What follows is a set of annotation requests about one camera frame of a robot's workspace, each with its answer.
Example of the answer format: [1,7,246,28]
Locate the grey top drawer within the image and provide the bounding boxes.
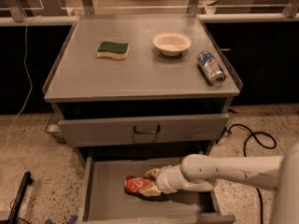
[59,114,229,147]

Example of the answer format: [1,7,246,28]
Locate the white hanging cable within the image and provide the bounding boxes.
[0,16,43,157]

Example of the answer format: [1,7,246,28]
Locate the white bowl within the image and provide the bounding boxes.
[152,32,192,56]

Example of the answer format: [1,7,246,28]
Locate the blue silver soda can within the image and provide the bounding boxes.
[197,50,226,86]

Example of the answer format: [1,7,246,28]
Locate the red coke can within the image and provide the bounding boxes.
[124,176,154,196]

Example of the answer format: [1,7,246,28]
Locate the black drawer handle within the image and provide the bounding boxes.
[134,125,161,134]

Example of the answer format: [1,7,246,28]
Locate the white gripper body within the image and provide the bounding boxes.
[155,165,192,194]

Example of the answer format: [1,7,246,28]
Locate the grey drawer cabinet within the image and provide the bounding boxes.
[44,14,242,155]

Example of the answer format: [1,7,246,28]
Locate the open grey middle drawer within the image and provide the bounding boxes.
[78,147,235,224]

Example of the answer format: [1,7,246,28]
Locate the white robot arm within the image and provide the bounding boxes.
[141,144,299,224]

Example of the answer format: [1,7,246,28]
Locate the black floor cable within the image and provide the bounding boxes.
[224,123,278,224]

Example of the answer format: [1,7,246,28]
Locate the wire basket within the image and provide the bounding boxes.
[44,113,66,144]

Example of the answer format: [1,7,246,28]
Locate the black bar on floor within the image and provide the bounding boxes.
[6,172,33,224]

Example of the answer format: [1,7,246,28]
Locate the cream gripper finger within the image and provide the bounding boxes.
[145,168,160,178]
[139,181,162,197]

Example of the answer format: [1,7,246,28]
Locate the green yellow sponge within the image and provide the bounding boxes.
[97,41,129,60]

